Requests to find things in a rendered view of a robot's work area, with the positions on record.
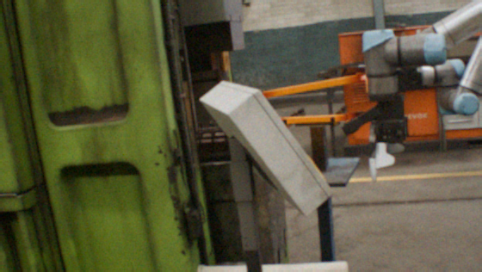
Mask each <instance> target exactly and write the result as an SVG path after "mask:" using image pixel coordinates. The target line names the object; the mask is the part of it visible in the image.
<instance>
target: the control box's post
mask: <svg viewBox="0 0 482 272"><path fill-rule="evenodd" d="M229 143H230V150H231V157H232V162H234V161H246V160H248V159H249V156H248V154H247V152H246V151H245V149H244V148H243V147H242V146H241V143H240V142H239V141H238V139H237V138H236V137H234V136H231V137H230V138H229ZM238 215H239V221H240V227H241V234H242V240H243V247H244V254H245V261H246V268H247V272H263V266H262V258H261V251H260V241H259V234H258V227H257V221H256V200H255V198H254V200H253V201H238Z"/></svg>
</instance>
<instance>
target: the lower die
mask: <svg viewBox="0 0 482 272"><path fill-rule="evenodd" d="M211 131H212V130H205V131H201V132H202V136H203V139H202V138H201V134H200V139H201V150H202V151H203V153H213V143H212V137H211ZM214 131H215V135H216V136H215V137H214V136H213V141H214V148H215V151H216V152H226V139H225V132H224V130H223V129H215V130H214ZM195 132H196V131H195ZM198 132H199V131H197V132H196V138H197V145H198V151H199V154H200V147H199V140H198Z"/></svg>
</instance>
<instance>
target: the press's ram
mask: <svg viewBox="0 0 482 272"><path fill-rule="evenodd" d="M181 9H182V19H183V25H184V27H185V28H188V27H194V26H200V25H207V24H214V23H219V22H244V12H243V4H242V0H181Z"/></svg>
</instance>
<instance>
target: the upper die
mask: <svg viewBox="0 0 482 272"><path fill-rule="evenodd" d="M184 31H185V37H186V38H185V42H186V48H187V54H188V56H194V55H201V54H208V53H221V52H228V51H234V50H238V49H243V48H245V44H244V31H243V25H242V22H219V23H214V24H207V25H200V26H194V27H188V28H184Z"/></svg>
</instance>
